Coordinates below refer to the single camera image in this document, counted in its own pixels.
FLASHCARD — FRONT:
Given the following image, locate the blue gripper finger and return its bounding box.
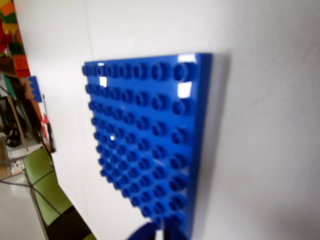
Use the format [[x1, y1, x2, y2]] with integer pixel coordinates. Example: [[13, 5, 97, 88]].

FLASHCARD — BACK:
[[162, 216, 188, 240], [126, 221, 161, 240]]

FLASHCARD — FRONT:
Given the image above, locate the green black chair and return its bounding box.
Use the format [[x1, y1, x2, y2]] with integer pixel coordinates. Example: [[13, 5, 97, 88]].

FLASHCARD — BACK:
[[23, 146, 98, 240]]

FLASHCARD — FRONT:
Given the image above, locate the blue 8x8 studded baseplate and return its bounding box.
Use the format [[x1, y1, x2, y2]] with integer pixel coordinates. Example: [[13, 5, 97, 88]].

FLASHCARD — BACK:
[[81, 51, 215, 238]]

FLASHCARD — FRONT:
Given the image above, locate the black cart wheel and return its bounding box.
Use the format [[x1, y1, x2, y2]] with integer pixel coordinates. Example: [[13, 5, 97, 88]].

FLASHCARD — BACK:
[[5, 129, 20, 148]]

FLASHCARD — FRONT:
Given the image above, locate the yellow block in pile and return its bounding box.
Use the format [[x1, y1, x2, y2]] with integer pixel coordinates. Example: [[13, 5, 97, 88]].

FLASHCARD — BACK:
[[1, 21, 18, 35]]

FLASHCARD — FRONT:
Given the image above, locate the orange block in pile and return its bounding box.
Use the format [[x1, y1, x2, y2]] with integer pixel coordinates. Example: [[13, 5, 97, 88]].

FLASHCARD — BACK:
[[12, 54, 31, 77]]

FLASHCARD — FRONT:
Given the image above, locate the small blue block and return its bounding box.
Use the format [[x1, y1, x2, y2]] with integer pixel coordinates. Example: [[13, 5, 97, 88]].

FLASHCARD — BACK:
[[28, 75, 43, 103]]

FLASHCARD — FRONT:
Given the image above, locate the green block in pile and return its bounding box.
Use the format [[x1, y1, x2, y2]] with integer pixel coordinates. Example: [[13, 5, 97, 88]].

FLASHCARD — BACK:
[[8, 42, 25, 56]]

